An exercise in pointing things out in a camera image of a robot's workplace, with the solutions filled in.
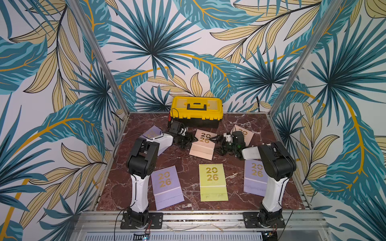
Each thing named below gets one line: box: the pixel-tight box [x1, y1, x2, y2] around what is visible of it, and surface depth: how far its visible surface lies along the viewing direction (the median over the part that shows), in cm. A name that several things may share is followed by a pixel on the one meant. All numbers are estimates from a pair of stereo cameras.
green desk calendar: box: [199, 163, 229, 202], surface depth 87 cm
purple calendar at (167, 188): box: [150, 165, 185, 211], surface depth 85 cm
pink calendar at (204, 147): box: [188, 129, 218, 161], surface depth 100 cm
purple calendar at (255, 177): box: [243, 159, 269, 197], surface depth 87 cm
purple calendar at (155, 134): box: [139, 125, 174, 157], surface depth 73 cm
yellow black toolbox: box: [169, 96, 224, 129], surface depth 102 cm
